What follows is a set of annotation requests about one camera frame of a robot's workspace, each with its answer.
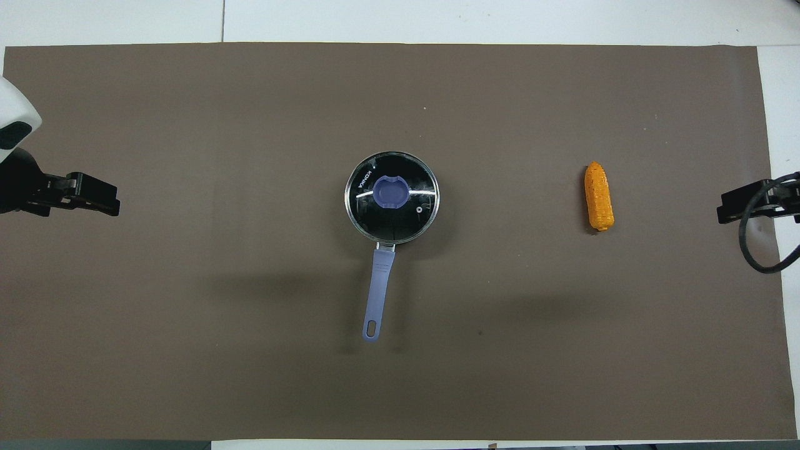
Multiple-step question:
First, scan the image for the black saucepan with purple handle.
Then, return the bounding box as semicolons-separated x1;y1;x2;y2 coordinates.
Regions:
344;151;440;343

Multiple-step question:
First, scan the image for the orange corn cob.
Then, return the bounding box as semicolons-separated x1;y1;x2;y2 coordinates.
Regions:
584;162;615;233

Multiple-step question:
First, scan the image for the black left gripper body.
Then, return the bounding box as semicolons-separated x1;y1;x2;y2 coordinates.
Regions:
0;147;67;218

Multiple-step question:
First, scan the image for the glass lid with purple knob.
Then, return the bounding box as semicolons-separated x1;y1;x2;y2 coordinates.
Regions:
345;151;439;245

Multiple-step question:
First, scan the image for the brown table mat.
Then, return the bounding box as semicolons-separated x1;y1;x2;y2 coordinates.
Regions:
0;42;798;442

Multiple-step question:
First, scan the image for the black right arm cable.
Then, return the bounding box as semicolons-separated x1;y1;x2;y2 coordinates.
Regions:
739;171;800;275

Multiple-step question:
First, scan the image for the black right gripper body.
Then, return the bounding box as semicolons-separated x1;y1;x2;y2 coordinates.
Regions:
774;177;800;224

